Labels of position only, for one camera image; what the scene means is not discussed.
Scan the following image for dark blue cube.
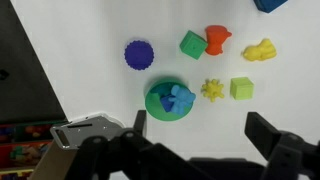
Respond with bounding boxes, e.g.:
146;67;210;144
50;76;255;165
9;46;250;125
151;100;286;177
253;0;288;14

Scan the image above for dark green cube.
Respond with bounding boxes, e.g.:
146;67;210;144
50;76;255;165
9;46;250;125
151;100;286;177
179;29;209;61

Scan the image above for green bowl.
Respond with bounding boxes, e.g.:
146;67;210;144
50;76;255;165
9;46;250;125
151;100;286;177
144;77;194;122

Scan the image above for silver metal plate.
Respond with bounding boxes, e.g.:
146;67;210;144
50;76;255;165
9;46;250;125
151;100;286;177
49;113;126;150

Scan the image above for orange toy figure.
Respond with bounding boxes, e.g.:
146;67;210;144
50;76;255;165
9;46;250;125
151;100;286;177
204;24;233;56

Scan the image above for yellow spiky toy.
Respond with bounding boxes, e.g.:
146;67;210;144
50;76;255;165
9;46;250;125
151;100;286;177
200;78;226;103

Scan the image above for blue block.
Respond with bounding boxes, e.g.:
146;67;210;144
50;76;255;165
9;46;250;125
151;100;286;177
159;94;175;113

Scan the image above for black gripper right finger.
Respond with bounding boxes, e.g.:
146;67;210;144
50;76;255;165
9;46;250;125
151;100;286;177
244;111;320;180

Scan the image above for yellow bear toy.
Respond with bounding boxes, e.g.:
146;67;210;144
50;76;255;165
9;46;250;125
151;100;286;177
241;38;278;63

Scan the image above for purple spiky ball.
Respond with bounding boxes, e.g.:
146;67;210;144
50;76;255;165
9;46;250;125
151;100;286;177
124;39;155;71

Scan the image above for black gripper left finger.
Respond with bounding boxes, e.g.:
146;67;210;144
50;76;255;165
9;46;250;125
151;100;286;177
64;109;214;180

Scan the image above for light green cube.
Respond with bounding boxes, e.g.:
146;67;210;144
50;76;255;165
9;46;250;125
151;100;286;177
229;76;255;101

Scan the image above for light blue toy figure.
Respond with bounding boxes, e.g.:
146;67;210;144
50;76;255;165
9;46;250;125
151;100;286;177
168;84;197;116

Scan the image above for shelf with colourful toys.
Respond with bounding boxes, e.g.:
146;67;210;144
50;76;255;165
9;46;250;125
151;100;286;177
0;119;68;180

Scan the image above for brown wooden board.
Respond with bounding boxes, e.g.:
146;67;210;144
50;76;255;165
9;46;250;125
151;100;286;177
28;139;79;180

